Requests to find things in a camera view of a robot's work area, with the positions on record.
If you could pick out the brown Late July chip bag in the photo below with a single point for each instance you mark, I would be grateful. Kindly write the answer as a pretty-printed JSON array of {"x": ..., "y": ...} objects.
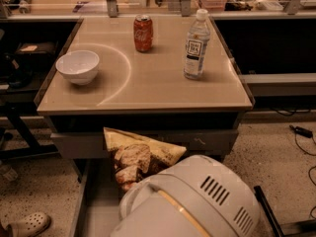
[{"x": 136, "y": 157}]

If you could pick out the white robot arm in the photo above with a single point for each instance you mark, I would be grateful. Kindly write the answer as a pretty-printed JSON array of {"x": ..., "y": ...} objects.
[{"x": 197, "y": 197}]

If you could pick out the grey drawer cabinet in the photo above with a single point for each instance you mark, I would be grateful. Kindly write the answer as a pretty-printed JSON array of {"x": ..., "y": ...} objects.
[{"x": 144, "y": 91}]

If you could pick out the closed grey top drawer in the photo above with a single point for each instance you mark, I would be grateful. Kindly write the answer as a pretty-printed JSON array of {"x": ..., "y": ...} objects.
[{"x": 88, "y": 145}]

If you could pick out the open grey middle drawer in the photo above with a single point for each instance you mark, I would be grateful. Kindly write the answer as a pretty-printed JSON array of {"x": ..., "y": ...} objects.
[{"x": 99, "y": 199}]

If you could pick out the red Coca-Cola can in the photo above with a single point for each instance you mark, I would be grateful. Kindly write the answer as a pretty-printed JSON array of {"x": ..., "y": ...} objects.
[{"x": 143, "y": 32}]

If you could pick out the clear plastic water bottle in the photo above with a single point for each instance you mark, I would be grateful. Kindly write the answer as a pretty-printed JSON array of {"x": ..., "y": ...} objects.
[{"x": 197, "y": 39}]

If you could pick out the white ceramic bowl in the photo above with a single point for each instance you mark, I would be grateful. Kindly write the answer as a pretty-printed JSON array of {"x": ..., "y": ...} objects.
[{"x": 79, "y": 67}]

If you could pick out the white clog shoe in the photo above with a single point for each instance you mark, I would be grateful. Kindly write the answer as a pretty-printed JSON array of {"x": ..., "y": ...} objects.
[{"x": 31, "y": 225}]

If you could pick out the black power adapter with cable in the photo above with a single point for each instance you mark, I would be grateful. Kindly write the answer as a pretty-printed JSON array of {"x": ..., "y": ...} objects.
[{"x": 298, "y": 130}]

